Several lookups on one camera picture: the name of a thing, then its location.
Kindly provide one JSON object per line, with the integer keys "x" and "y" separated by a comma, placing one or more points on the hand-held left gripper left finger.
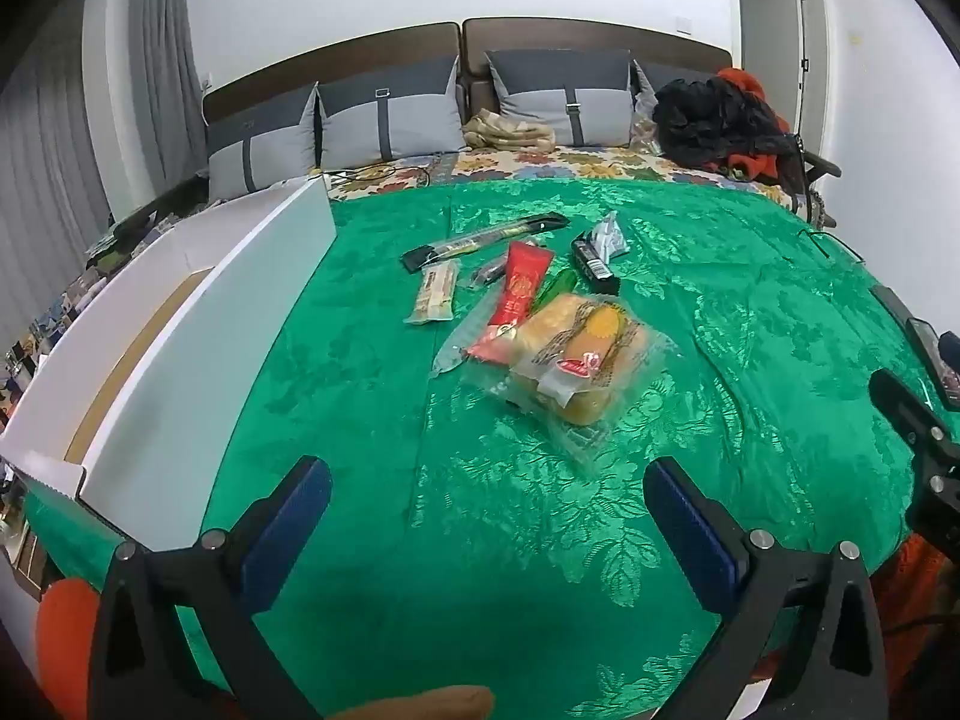
{"x": 289, "y": 525}

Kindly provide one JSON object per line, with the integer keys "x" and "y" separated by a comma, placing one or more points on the smartphone with lit screen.
{"x": 937, "y": 360}

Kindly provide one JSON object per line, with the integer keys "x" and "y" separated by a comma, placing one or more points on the floral bed sheet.
{"x": 600, "y": 161}

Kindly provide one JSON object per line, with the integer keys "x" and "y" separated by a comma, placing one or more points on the red snack packet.
{"x": 517, "y": 292}

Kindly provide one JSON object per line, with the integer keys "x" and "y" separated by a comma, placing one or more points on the green patterned blanket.
{"x": 525, "y": 540}

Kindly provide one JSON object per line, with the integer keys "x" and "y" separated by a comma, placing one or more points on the black tablet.
{"x": 891, "y": 307}

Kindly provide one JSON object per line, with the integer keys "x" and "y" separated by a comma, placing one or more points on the dark wooden chair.
{"x": 817, "y": 161}

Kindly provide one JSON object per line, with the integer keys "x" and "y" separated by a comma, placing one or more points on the clear long packet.
{"x": 450, "y": 352}

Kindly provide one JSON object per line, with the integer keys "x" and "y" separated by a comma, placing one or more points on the beige bar packet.
{"x": 435, "y": 292}

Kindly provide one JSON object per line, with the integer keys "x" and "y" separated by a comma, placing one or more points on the black bar packet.
{"x": 592, "y": 262}

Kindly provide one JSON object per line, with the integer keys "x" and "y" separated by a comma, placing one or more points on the beige folded cloth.
{"x": 506, "y": 131}

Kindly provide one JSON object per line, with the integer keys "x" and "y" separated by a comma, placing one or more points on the clear plastic bag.
{"x": 643, "y": 135}

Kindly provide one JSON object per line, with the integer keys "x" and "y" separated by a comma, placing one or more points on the small dark sausage packet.
{"x": 491, "y": 270}

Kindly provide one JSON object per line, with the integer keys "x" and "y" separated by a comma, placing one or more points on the black jacket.
{"x": 712, "y": 124}

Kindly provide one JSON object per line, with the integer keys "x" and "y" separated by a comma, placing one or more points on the person's orange clothing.
{"x": 67, "y": 637}

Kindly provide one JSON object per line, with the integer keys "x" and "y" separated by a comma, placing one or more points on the white cardboard box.
{"x": 225, "y": 315}

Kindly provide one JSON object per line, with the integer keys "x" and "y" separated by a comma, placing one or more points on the green snack packet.
{"x": 559, "y": 285}

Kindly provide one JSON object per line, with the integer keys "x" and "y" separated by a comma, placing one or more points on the white door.
{"x": 772, "y": 52}

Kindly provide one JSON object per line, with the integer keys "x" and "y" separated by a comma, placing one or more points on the long black stick packet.
{"x": 480, "y": 240}

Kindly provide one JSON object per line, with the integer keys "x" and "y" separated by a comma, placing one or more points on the orange garment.
{"x": 750, "y": 165}

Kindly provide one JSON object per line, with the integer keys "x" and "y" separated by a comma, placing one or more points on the eyeglasses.
{"x": 814, "y": 234}

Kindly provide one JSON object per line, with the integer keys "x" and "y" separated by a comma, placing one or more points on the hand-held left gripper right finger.
{"x": 697, "y": 532}

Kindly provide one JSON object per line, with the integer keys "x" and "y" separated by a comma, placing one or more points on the white wall switch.
{"x": 682, "y": 22}

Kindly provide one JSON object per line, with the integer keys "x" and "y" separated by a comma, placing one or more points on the grey curtain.
{"x": 60, "y": 127}

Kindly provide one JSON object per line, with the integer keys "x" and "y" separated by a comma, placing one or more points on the clear bread packet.
{"x": 577, "y": 360}

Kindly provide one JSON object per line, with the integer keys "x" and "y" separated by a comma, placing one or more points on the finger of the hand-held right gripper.
{"x": 911, "y": 416}

